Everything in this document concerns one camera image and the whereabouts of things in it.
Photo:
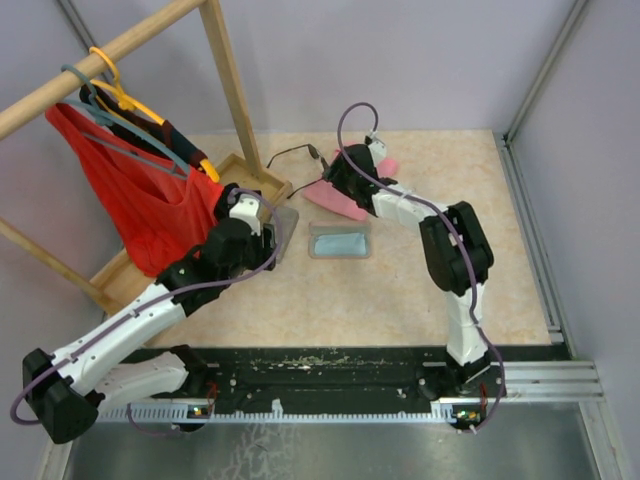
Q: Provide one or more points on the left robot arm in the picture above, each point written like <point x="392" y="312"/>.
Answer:
<point x="68" y="389"/>

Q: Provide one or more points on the small light blue cloth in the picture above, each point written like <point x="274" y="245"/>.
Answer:
<point x="341" y="245"/>

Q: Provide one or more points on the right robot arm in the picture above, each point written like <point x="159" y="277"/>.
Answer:
<point x="457" y="252"/>

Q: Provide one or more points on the aluminium frame rail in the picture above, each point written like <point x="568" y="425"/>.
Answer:
<point x="526" y="382"/>

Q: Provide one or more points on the grey-blue plastic hanger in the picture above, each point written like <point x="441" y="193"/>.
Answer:
<point x="180" y="168"/>

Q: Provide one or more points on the yellow plastic hanger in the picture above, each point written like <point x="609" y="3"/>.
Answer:
<point x="129" y="103"/>

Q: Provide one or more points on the grey glasses case green lining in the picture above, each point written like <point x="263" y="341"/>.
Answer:
<point x="283" y="233"/>

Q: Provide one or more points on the wooden clothes rack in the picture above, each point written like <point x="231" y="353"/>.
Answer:
<point x="246" y="170"/>

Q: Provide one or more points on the dark striped hanging garment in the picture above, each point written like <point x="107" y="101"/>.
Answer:
<point x="166" y="134"/>

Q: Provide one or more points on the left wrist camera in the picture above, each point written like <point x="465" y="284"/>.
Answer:
<point x="247" y="209"/>

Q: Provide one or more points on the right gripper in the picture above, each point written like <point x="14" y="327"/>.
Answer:
<point x="334" y="175"/>

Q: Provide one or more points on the red hanging shirt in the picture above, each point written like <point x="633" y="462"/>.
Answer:
<point x="158" y="216"/>

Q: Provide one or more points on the pink glasses case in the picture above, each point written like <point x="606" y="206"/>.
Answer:
<point x="337" y="227"/>

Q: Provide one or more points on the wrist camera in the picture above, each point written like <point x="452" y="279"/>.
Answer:
<point x="247" y="209"/>
<point x="377" y="147"/>

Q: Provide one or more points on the tortoiseshell sunglasses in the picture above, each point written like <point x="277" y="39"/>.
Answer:
<point x="314" y="153"/>

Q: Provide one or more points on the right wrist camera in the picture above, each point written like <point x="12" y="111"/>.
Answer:
<point x="377" y="147"/>

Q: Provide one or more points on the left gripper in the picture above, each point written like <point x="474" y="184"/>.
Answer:
<point x="263" y="253"/>

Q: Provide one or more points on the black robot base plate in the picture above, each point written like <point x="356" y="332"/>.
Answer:
<point x="339" y="382"/>

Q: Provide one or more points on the pink folded shirt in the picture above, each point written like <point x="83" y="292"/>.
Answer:
<point x="325" y="196"/>

